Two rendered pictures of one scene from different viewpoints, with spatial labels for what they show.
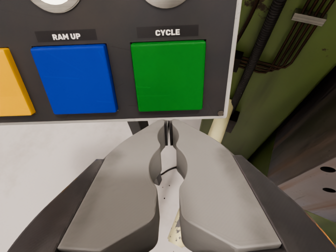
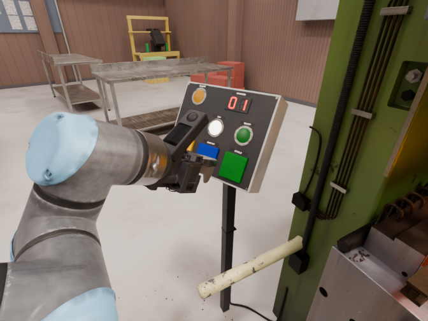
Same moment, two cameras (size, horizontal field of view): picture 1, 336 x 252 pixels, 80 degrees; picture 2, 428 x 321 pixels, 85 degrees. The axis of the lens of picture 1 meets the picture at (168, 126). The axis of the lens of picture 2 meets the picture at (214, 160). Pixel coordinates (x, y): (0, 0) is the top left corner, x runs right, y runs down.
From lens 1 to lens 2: 0.49 m
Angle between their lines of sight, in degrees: 40
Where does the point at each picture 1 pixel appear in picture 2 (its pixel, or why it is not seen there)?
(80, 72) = (207, 153)
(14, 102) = not seen: hidden behind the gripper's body
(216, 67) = (249, 169)
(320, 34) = (349, 201)
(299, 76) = (344, 232)
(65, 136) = (184, 227)
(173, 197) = not seen: outside the picture
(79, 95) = not seen: hidden behind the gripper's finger
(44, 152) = (164, 228)
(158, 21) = (236, 148)
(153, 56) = (230, 156)
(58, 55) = (205, 146)
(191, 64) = (240, 164)
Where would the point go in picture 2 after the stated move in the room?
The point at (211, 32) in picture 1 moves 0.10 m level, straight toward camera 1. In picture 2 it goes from (251, 156) to (224, 168)
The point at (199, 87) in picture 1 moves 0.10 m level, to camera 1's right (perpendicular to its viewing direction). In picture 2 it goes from (240, 173) to (274, 185)
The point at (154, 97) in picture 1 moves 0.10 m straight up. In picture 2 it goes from (225, 171) to (226, 139)
